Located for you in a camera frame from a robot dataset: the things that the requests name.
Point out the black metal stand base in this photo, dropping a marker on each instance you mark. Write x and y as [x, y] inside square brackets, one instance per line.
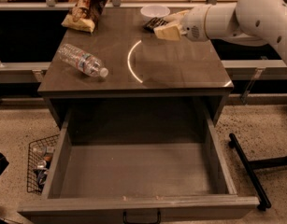
[251, 166]

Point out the black rxbar chocolate bar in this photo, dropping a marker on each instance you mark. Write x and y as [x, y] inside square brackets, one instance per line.
[153, 23]

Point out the open grey top drawer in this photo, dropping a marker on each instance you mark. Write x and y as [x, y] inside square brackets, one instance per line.
[137, 154]

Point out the yellow chip bag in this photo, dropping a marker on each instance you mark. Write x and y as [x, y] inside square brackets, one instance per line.
[84, 15]

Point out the white ceramic bowl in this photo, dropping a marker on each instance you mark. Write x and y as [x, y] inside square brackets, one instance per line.
[154, 11]

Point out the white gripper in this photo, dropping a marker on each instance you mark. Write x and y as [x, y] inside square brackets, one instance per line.
[193, 24]

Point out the grey wooden cabinet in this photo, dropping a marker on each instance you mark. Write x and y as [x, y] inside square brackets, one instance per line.
[138, 64]

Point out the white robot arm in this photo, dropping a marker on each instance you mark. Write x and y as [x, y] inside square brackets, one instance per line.
[245, 22]

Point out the black wire basket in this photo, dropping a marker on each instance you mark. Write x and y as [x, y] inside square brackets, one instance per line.
[40, 153]

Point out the clear plastic water bottle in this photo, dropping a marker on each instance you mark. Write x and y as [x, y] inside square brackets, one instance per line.
[83, 61]

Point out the black drawer handle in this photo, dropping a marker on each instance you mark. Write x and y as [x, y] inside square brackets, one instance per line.
[140, 217]

